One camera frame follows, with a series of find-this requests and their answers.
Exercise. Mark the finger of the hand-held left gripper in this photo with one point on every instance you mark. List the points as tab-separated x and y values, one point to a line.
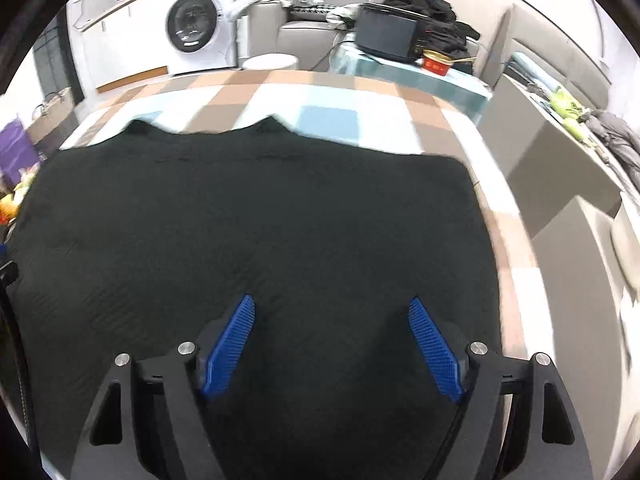
7	272

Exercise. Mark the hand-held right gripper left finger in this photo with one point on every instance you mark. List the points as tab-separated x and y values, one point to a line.
227	350

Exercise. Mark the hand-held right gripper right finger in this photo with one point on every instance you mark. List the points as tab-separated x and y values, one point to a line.
435	350

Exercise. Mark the black knit sweater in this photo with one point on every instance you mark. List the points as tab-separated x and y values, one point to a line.
250	210

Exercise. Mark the pile of black clothes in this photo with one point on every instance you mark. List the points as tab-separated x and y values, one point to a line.
435	10

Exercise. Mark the yellow toy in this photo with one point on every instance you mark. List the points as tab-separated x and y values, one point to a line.
10	207

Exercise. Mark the purple bag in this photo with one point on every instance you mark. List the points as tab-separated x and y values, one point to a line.
17	152

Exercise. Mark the low grey block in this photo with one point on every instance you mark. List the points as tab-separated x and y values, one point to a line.
575	285

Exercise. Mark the beige woven basket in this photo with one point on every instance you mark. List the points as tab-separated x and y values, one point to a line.
52	120

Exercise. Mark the tall grey cabinet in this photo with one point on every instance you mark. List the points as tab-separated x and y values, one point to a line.
540	160

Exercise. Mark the dark glass door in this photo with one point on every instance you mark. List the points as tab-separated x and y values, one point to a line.
57	60

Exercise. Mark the checkered tablecloth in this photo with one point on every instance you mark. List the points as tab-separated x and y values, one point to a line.
325	115

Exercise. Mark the white kitchen counter cabinet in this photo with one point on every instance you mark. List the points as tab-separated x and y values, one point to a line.
125	45

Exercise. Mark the green packet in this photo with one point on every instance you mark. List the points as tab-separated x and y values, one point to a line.
567	102
577	130

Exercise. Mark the grey jacket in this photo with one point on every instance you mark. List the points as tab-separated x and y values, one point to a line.
615	145

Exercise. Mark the red bowl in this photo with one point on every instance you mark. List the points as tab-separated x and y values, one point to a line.
436	64

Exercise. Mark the wooden chopsticks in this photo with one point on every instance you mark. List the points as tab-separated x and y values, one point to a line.
462	61

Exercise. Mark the white round stool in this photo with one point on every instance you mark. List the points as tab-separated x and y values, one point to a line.
270	62

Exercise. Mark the light blue pillow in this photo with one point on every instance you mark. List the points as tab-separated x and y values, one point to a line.
527	70

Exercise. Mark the white washing machine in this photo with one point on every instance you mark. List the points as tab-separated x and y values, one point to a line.
220	50

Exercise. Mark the black microwave oven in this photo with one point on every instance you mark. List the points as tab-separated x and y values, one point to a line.
385	35

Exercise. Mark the houndstooth cloth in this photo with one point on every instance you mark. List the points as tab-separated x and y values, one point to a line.
315	14

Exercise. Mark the white grey cloth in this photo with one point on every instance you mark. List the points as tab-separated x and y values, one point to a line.
275	0

